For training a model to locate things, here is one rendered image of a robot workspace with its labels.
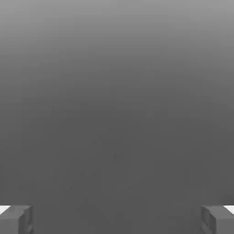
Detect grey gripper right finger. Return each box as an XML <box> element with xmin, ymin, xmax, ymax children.
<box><xmin>200</xmin><ymin>205</ymin><xmax>234</xmax><ymax>234</ymax></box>

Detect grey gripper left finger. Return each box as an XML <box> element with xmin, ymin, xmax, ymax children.
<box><xmin>0</xmin><ymin>205</ymin><xmax>35</xmax><ymax>234</ymax></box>

